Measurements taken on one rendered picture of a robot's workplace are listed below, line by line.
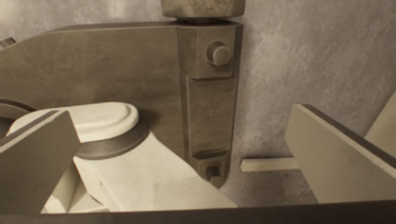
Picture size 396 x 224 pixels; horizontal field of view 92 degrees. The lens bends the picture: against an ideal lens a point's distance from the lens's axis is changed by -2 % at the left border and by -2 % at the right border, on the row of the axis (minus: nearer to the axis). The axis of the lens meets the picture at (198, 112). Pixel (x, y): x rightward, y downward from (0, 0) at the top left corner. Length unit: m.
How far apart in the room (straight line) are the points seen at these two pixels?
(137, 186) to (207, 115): 0.28
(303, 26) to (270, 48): 0.13
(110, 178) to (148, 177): 0.06
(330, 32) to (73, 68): 0.82
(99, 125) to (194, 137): 0.27
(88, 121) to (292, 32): 0.67
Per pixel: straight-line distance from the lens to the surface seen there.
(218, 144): 0.58
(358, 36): 1.00
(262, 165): 0.97
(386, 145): 1.35
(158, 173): 0.31
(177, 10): 0.45
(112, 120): 0.35
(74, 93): 0.51
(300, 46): 0.82
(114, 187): 0.31
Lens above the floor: 0.62
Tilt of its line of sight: 58 degrees down
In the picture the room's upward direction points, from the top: 154 degrees clockwise
